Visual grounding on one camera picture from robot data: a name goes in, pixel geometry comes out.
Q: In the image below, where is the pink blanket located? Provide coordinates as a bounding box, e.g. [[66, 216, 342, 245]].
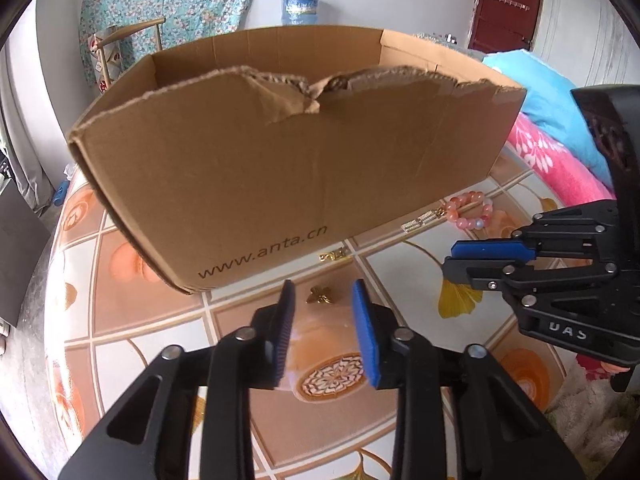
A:
[[502, 110, 617, 207]]

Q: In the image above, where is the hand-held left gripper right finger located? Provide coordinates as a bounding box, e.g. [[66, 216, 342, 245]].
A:
[[351, 280, 586, 480]]

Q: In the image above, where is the grey lace cushion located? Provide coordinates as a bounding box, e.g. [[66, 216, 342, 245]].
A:
[[415, 31, 462, 47]]

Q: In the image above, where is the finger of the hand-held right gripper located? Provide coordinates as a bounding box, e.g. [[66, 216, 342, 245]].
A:
[[450, 199, 626, 266], [442, 252, 626, 311]]

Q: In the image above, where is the light blue blanket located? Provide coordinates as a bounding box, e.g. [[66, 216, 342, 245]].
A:
[[482, 49, 617, 191]]

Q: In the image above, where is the grey curtain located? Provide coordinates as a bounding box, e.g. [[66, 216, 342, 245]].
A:
[[0, 75, 56, 211]]

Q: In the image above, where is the beige fluffy blanket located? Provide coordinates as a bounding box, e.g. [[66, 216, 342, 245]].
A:
[[542, 360, 640, 480]]

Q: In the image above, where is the floral hanging cloth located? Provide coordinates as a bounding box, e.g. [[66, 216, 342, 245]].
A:
[[79, 0, 268, 86]]

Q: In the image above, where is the pink bead bracelet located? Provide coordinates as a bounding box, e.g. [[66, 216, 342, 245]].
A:
[[446, 190, 496, 232]]

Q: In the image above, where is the dark red door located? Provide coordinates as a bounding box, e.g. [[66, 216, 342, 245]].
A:
[[467, 0, 545, 53]]

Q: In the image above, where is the brown cardboard box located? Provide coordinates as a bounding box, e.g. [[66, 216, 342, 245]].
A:
[[67, 25, 528, 296]]

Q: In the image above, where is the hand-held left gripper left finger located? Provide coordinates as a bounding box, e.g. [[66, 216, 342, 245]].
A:
[[57, 280, 296, 480]]

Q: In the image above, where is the silver rhinestone clip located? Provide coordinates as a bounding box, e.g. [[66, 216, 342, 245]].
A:
[[401, 211, 437, 232]]

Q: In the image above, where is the wooden chair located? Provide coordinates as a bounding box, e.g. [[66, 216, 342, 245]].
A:
[[90, 17, 167, 93]]

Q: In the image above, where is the printed tote bag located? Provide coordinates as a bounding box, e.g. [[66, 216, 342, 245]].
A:
[[89, 32, 126, 92]]

